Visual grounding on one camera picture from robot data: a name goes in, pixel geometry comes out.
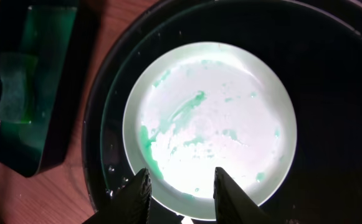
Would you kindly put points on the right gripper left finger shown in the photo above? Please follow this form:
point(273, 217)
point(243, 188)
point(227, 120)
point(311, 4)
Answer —
point(131, 204)

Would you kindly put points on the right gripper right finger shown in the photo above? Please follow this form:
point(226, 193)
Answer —
point(232, 204)

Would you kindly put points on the pale green plate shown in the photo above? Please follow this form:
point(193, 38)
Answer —
point(207, 105)

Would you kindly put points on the green sponge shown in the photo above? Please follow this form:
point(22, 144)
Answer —
point(17, 94)

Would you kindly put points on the round black tray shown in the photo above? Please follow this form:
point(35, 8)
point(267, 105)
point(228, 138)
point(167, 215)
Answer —
point(315, 48)

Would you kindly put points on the rectangular black tray green water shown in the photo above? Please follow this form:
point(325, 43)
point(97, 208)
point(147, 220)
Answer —
point(61, 34)

